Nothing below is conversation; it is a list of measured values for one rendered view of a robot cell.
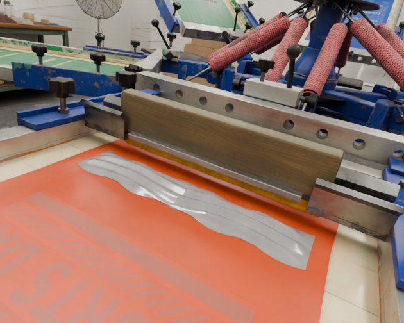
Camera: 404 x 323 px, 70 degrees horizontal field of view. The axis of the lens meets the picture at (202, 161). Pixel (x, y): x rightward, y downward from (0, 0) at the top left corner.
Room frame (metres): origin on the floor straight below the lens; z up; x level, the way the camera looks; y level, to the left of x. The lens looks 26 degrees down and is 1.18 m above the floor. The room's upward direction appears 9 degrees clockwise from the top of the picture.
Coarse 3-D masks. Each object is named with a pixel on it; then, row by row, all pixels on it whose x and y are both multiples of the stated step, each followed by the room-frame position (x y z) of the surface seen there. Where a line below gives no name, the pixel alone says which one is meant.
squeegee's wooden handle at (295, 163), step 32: (128, 96) 0.47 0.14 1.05; (128, 128) 0.47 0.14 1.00; (160, 128) 0.44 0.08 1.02; (192, 128) 0.42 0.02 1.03; (224, 128) 0.39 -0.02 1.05; (256, 128) 0.38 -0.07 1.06; (224, 160) 0.39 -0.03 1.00; (256, 160) 0.37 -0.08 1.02; (288, 160) 0.35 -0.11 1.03; (320, 160) 0.34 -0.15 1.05
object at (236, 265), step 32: (224, 192) 0.37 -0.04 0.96; (160, 224) 0.28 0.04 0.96; (192, 224) 0.29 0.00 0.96; (288, 224) 0.32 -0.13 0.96; (320, 224) 0.33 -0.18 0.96; (192, 256) 0.23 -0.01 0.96; (224, 256) 0.24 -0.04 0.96; (256, 256) 0.25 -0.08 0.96; (320, 256) 0.26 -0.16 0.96; (224, 288) 0.20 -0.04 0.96; (256, 288) 0.20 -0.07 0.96; (288, 288) 0.21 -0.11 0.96; (320, 288) 0.22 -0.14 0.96; (256, 320) 0.17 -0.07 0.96; (288, 320) 0.17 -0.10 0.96
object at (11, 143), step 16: (16, 128) 0.41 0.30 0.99; (32, 128) 0.42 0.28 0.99; (48, 128) 0.43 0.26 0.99; (64, 128) 0.46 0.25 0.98; (80, 128) 0.49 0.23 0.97; (0, 144) 0.36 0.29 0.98; (16, 144) 0.38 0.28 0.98; (32, 144) 0.40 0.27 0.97; (48, 144) 0.43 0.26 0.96; (0, 160) 0.36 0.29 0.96; (384, 256) 0.26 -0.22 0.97; (384, 272) 0.24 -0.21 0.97; (384, 288) 0.22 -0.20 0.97; (400, 288) 0.20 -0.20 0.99; (384, 304) 0.20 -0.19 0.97; (400, 304) 0.18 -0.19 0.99; (384, 320) 0.18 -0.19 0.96; (400, 320) 0.16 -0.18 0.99
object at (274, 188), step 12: (132, 132) 0.46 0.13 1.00; (144, 144) 0.44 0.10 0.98; (156, 144) 0.43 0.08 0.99; (168, 144) 0.43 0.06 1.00; (180, 156) 0.41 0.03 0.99; (192, 156) 0.40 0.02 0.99; (216, 168) 0.38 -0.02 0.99; (228, 168) 0.38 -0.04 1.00; (240, 180) 0.36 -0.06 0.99; (252, 180) 0.36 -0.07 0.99; (264, 180) 0.36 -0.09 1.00; (276, 192) 0.34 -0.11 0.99; (288, 192) 0.33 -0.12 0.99; (300, 192) 0.34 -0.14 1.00
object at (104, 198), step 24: (120, 144) 0.49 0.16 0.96; (48, 168) 0.36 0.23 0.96; (72, 168) 0.38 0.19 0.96; (168, 168) 0.42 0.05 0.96; (0, 192) 0.29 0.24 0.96; (24, 192) 0.30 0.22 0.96; (48, 192) 0.31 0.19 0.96; (72, 192) 0.31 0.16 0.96; (96, 192) 0.32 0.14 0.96; (120, 192) 0.33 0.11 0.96; (96, 216) 0.27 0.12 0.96; (120, 216) 0.28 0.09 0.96; (144, 216) 0.29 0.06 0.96
